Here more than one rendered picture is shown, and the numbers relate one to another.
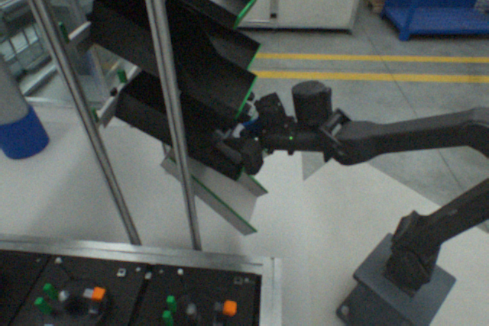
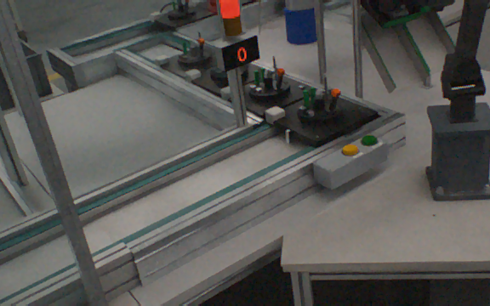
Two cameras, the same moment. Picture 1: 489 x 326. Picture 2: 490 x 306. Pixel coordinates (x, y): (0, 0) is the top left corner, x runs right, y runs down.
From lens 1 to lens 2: 1.36 m
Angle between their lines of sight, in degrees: 45
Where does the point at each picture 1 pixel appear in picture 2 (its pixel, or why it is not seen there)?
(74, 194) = (311, 69)
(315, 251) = not seen: hidden behind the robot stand
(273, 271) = (392, 117)
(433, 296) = (467, 127)
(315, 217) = not seen: hidden behind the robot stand
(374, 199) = not seen: outside the picture
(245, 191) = (413, 70)
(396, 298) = (439, 120)
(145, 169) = (371, 69)
